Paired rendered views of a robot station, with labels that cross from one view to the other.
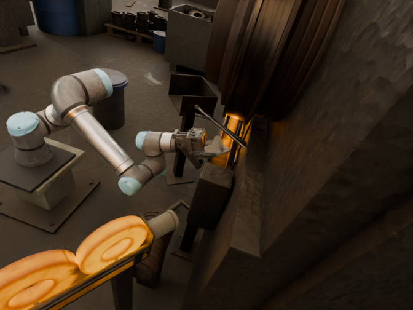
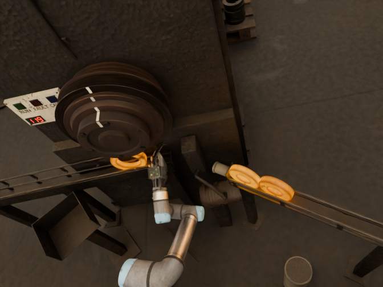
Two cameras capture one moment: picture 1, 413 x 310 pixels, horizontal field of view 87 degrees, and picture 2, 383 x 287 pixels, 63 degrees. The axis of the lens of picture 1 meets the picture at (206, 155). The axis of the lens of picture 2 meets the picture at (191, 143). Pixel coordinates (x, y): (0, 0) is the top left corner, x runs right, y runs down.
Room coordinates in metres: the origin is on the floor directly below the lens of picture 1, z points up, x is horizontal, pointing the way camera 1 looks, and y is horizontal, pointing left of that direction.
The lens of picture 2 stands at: (0.23, 0.78, 2.08)
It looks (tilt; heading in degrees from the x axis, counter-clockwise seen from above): 56 degrees down; 284
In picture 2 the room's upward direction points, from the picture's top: 25 degrees counter-clockwise
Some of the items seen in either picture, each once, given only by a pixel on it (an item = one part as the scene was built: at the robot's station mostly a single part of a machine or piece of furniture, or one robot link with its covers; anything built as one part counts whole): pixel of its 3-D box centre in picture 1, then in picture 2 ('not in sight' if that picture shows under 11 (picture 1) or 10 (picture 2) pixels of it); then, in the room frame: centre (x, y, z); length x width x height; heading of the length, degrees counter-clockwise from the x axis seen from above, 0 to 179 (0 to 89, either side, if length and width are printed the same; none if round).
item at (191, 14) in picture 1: (207, 43); not in sight; (3.47, 0.47, 0.39); 1.03 x 0.83 x 0.79; 91
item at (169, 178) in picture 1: (184, 135); (94, 239); (1.17, 0.18, 0.36); 0.26 x 0.20 x 0.72; 32
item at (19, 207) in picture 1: (44, 180); not in sight; (0.69, 0.84, 0.13); 0.40 x 0.40 x 0.26; 86
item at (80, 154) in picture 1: (37, 161); not in sight; (0.69, 0.84, 0.28); 0.32 x 0.32 x 0.04; 86
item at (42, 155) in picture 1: (32, 148); not in sight; (0.69, 0.84, 0.37); 0.15 x 0.15 x 0.10
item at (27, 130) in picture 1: (27, 129); not in sight; (0.69, 0.84, 0.49); 0.13 x 0.12 x 0.14; 164
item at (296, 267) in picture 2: not in sight; (296, 278); (0.08, 0.56, 0.26); 0.12 x 0.12 x 0.52
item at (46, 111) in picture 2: not in sight; (43, 107); (1.02, -0.18, 1.15); 0.26 x 0.02 x 0.18; 177
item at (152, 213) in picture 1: (147, 264); (225, 205); (0.37, 0.10, 0.27); 0.22 x 0.13 x 0.53; 177
